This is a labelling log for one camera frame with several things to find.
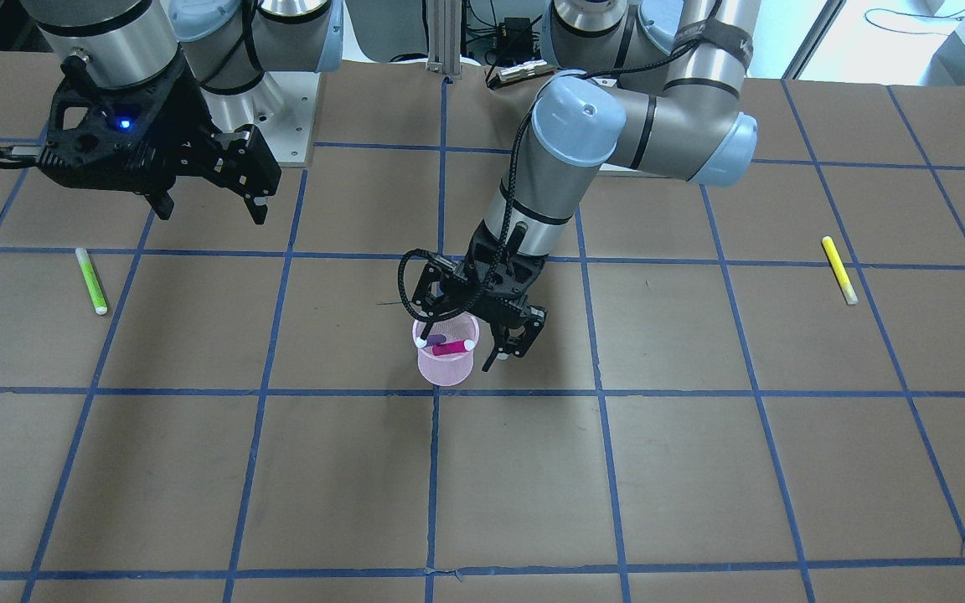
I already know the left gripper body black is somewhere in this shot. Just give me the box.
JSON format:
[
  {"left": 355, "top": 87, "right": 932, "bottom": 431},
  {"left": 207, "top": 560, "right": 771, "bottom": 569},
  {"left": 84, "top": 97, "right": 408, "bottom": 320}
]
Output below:
[{"left": 441, "top": 222, "right": 546, "bottom": 327}]

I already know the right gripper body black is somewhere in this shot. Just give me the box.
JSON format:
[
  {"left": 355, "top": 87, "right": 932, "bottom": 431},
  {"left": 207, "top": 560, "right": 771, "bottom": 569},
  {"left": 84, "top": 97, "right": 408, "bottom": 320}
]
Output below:
[{"left": 34, "top": 54, "right": 219, "bottom": 195}]

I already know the pink pen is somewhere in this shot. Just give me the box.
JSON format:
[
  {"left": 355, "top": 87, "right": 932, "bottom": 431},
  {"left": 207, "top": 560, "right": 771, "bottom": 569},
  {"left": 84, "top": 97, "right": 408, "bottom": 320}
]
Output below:
[{"left": 430, "top": 339, "right": 476, "bottom": 358}]

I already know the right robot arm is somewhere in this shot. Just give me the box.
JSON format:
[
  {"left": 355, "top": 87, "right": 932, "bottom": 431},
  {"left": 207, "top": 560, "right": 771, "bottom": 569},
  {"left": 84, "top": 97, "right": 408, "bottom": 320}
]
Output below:
[{"left": 0, "top": 1, "right": 344, "bottom": 224}]

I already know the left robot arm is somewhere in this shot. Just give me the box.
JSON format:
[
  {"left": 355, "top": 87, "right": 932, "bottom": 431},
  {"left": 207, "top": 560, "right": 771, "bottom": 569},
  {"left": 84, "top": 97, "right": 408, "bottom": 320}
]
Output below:
[{"left": 398, "top": 1, "right": 761, "bottom": 360}]

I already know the pink mesh cup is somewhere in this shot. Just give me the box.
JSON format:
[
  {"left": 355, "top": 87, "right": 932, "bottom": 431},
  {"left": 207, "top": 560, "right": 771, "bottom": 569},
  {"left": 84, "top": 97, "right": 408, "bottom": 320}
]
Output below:
[{"left": 412, "top": 313, "right": 479, "bottom": 386}]

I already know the green pen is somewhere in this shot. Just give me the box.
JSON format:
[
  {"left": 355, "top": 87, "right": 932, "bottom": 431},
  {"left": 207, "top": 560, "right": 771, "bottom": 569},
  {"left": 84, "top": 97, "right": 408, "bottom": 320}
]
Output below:
[{"left": 75, "top": 247, "right": 110, "bottom": 316}]

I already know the yellow pen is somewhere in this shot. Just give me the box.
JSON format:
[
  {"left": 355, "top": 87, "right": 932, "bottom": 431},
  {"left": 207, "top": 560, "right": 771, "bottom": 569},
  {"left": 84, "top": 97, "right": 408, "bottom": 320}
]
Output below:
[{"left": 821, "top": 236, "right": 859, "bottom": 306}]

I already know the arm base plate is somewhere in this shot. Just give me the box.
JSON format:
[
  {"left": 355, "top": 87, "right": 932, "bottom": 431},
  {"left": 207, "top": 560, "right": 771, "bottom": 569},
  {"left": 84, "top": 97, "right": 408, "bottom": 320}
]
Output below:
[{"left": 263, "top": 71, "right": 322, "bottom": 168}]

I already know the aluminium frame post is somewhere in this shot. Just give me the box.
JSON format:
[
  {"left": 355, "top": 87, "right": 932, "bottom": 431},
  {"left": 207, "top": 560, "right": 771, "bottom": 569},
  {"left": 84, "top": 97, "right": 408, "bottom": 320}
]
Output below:
[{"left": 424, "top": 0, "right": 463, "bottom": 80}]

